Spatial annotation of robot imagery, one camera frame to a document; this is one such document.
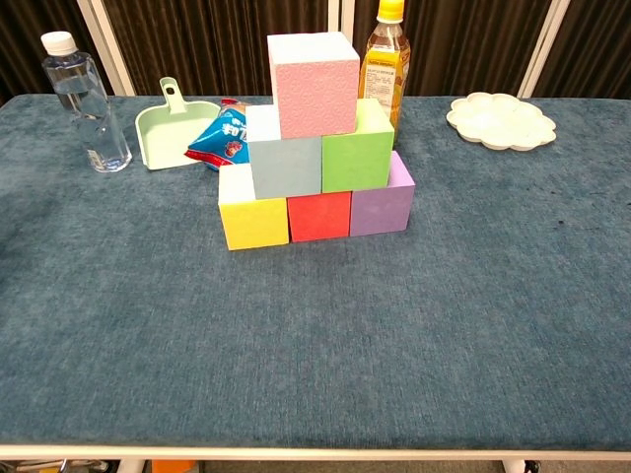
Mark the red foam cube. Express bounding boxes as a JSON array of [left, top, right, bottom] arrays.
[[286, 191, 353, 244]]

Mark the yellow foam cube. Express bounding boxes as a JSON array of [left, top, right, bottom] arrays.
[[218, 164, 291, 251]]

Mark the purple foam cube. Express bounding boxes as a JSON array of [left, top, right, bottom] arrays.
[[349, 150, 416, 237]]

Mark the light blue foam cube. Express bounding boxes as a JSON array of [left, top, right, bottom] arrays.
[[245, 103, 324, 201]]

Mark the green foam cube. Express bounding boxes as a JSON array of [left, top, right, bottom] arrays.
[[320, 98, 395, 194]]

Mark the pink foam cube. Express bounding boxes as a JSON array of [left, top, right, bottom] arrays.
[[266, 32, 361, 141]]

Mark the blue table mat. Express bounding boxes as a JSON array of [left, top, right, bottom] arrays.
[[0, 94, 631, 452]]

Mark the blue snack bag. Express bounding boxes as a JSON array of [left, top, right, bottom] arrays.
[[184, 98, 252, 172]]

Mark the mint green dustpan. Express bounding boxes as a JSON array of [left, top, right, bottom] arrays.
[[134, 76, 223, 171]]

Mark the yellow-capped tea bottle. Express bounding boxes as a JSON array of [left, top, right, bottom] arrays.
[[358, 0, 411, 147]]

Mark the white flower paint palette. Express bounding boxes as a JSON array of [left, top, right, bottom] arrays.
[[446, 92, 557, 152]]

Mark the clear plastic water bottle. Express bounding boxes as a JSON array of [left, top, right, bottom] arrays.
[[39, 31, 133, 173]]

